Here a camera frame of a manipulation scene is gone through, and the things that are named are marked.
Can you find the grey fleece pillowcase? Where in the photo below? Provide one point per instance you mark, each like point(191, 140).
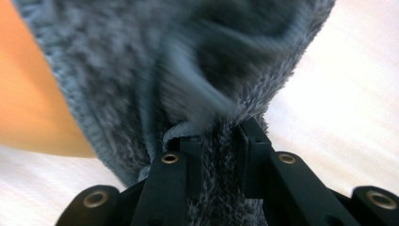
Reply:
point(141, 62)

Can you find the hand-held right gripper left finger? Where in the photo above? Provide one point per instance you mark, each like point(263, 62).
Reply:
point(166, 194)

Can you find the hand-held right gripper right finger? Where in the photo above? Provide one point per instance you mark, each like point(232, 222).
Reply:
point(291, 194)

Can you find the orange pillow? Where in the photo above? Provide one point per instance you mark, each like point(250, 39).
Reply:
point(28, 103)

